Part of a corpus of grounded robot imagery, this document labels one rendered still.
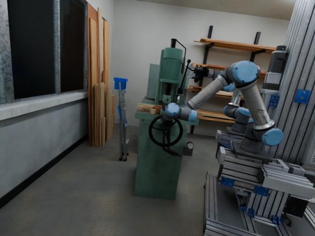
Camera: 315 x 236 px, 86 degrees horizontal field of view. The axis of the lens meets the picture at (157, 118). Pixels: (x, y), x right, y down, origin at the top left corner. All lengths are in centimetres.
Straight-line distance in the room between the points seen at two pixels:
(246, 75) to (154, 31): 323
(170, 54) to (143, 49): 244
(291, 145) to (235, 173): 47
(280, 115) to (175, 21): 313
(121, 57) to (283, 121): 338
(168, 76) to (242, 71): 76
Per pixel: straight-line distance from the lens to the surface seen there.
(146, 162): 174
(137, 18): 418
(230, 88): 154
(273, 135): 118
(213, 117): 379
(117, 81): 231
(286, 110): 152
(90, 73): 282
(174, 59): 162
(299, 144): 161
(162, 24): 411
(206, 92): 115
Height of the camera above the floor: 124
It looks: 14 degrees down
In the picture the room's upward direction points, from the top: 7 degrees clockwise
